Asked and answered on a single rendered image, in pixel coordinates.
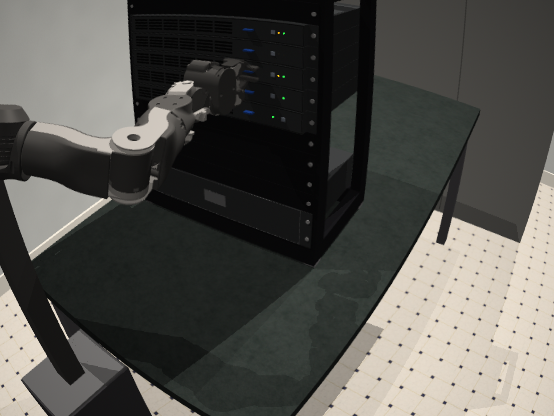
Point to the black server rack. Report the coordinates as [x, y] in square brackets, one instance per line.
[265, 184]

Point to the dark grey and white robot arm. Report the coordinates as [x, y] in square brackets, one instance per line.
[81, 162]

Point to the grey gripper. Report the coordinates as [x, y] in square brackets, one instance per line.
[222, 89]

